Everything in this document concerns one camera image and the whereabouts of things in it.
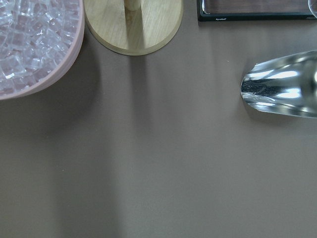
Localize steel ice scoop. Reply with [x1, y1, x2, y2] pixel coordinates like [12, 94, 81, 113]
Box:
[241, 51, 317, 118]

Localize black framed tray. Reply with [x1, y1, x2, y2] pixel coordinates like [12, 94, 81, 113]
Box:
[197, 0, 317, 22]

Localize wooden paper towel stand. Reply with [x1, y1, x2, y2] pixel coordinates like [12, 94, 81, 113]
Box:
[84, 0, 184, 56]

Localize pink bowl of ice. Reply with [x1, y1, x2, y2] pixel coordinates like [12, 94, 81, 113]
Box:
[0, 0, 85, 100]

